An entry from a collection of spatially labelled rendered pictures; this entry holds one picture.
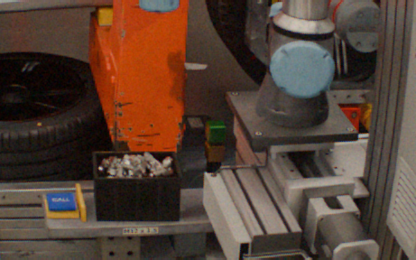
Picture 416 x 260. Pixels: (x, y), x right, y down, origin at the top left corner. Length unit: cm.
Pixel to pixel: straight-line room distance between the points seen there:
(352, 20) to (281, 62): 73
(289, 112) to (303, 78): 18
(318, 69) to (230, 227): 32
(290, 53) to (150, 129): 77
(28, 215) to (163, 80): 54
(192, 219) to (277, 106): 49
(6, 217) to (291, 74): 110
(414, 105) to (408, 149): 8
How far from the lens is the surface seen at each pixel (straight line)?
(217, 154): 232
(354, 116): 271
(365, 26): 247
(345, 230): 169
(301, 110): 193
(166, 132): 244
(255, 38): 254
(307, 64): 175
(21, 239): 265
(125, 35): 233
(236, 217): 179
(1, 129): 264
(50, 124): 266
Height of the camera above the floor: 161
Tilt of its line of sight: 25 degrees down
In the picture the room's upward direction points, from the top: 3 degrees clockwise
